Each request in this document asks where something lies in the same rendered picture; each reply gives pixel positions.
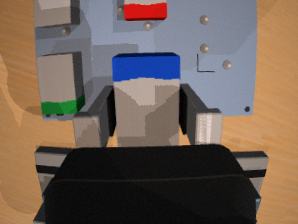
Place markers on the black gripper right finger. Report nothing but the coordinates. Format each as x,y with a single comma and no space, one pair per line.
201,124

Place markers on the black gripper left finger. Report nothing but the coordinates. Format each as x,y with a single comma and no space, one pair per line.
93,127

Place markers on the grey block with yellow end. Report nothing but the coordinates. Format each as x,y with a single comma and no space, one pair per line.
56,13

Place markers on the grey metal block with green end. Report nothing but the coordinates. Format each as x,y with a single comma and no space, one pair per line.
61,84

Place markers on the grey block with blue end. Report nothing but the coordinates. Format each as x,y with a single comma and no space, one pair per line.
146,87

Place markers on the grey block with red end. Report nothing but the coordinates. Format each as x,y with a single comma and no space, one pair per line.
138,10

